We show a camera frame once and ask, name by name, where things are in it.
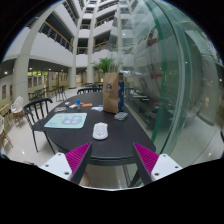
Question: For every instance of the green potted plant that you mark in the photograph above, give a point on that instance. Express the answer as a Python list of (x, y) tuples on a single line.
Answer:
[(105, 65)]

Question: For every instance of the black plastic chair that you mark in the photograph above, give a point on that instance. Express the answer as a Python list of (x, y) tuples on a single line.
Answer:
[(36, 113)]

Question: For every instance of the white computer mouse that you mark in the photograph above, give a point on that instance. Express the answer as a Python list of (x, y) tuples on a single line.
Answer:
[(100, 131)]

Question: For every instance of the brown paper bag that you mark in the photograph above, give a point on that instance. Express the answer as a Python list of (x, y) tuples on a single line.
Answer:
[(113, 92)]

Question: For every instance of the white wicker chair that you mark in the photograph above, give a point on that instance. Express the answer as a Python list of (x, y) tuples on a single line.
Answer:
[(17, 109)]

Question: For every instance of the light green mouse pad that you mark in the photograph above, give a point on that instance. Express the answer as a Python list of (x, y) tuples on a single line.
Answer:
[(67, 121)]

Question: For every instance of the white paper packet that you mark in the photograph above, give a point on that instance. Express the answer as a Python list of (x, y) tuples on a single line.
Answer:
[(97, 108)]

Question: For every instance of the grey flat card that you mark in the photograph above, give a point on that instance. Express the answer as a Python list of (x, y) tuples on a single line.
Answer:
[(60, 109)]

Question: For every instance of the black far chair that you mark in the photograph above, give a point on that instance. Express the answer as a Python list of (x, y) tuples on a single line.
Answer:
[(89, 90)]

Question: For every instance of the orange flat item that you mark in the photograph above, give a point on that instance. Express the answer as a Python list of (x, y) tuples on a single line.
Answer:
[(87, 105)]

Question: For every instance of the black round table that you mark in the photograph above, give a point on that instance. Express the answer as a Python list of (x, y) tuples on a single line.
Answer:
[(112, 139)]

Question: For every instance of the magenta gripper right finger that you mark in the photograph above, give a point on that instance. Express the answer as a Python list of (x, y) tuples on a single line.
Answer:
[(152, 166)]

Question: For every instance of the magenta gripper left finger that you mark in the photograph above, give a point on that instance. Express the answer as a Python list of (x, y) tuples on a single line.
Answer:
[(70, 166)]

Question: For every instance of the grey small case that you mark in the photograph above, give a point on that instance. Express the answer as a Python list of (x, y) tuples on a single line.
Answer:
[(121, 116)]

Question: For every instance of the small blue-capped bottle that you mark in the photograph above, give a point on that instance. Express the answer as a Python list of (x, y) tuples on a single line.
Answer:
[(78, 104)]

